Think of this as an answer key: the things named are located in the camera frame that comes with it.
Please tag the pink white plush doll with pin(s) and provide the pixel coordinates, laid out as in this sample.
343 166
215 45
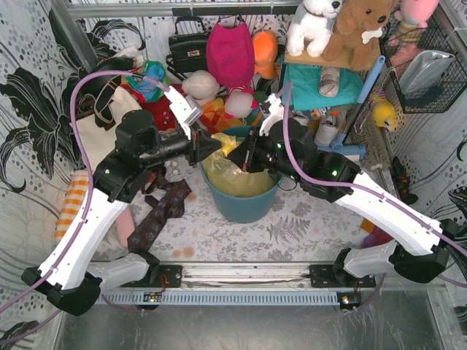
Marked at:
240 102

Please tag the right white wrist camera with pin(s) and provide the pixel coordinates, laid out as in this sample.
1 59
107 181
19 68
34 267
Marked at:
273 111

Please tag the pink sock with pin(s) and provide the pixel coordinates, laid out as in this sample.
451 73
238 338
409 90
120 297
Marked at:
125 226

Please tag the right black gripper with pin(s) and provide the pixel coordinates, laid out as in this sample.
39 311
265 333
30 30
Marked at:
253 154

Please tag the black leather handbag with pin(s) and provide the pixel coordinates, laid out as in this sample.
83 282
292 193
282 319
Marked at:
188 52

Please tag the white plush bear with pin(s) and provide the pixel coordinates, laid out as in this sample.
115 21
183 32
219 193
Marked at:
202 86

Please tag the black wire basket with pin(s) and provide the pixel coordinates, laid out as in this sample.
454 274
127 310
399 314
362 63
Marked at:
439 97

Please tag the black butterfly toy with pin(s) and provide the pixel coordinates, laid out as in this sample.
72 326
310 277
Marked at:
401 182

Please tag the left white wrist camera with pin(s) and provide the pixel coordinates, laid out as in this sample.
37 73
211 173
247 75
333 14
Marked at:
185 109

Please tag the orange plush toy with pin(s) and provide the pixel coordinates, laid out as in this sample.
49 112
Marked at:
265 46

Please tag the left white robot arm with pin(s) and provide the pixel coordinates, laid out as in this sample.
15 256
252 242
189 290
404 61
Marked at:
68 278

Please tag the grey striped plush fish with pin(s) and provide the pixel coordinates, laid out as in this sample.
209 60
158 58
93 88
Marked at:
329 81

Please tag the wooden shelf board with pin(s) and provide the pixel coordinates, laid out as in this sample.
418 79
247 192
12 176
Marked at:
343 61

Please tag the red cloth garment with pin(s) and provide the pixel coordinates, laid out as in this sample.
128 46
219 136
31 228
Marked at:
163 117

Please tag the pink plush toy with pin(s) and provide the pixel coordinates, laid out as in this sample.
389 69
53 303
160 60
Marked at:
412 18

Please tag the teal folded cloth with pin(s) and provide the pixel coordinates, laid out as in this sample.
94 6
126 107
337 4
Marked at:
305 95

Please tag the white sneaker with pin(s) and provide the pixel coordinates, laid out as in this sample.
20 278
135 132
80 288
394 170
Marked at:
301 123
327 130

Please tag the dark patterned necktie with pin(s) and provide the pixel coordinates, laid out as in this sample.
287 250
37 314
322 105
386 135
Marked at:
167 200

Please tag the blue handled broom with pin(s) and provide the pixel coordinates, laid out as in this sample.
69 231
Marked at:
355 152

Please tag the cream canvas tote bag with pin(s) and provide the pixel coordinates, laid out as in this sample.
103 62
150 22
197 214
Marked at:
98 142

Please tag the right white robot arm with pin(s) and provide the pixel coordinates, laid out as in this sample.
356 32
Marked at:
417 249

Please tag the purple orange sock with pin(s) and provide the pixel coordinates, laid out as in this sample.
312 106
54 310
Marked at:
375 237

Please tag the silver pouch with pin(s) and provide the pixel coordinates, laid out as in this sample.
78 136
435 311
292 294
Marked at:
424 70

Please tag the white plush dog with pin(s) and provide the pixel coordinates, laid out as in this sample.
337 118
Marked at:
311 27

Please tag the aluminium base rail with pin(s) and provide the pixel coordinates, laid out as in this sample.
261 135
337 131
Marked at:
242 284

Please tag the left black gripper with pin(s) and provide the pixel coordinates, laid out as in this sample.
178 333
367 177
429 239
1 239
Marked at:
194 146

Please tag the yellow plastic trash bag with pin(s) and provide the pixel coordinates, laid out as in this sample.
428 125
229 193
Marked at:
228 178

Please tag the orange checkered towel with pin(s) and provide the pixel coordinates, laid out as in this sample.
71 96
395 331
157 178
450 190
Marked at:
73 200

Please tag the right white sneaker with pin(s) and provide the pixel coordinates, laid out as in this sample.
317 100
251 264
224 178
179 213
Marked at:
327 130

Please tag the left white sneaker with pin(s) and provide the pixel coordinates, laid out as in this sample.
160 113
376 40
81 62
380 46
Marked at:
301 123

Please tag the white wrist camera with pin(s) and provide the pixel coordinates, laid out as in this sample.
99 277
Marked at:
185 109
273 111

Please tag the colorful scarf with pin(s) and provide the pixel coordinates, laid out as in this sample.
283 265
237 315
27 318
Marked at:
143 90

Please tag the yellow plush duck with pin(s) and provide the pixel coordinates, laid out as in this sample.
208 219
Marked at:
382 111

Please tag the brown plush dog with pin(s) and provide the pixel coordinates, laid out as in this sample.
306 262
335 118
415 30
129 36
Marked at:
358 28

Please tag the blue plastic trash bin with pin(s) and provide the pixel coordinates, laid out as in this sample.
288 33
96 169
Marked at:
242 210

